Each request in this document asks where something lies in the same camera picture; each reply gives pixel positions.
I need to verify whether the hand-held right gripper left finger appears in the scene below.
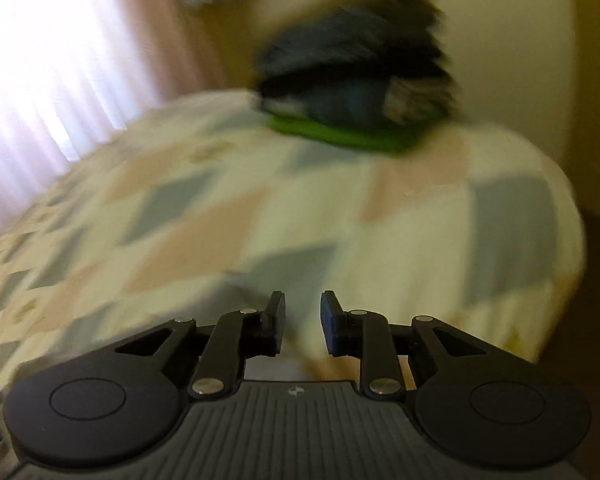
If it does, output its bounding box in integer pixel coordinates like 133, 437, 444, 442
114, 290, 287, 402

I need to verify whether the pink sheer curtain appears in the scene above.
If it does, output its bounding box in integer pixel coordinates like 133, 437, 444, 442
0, 0, 216, 256

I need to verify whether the stack of dark folded clothes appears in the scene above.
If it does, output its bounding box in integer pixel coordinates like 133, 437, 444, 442
252, 0, 456, 128

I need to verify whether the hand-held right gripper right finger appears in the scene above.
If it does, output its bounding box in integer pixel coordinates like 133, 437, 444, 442
320, 289, 488, 402

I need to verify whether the checkered pastel bed blanket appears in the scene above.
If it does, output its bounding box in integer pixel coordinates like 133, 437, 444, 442
0, 87, 588, 411

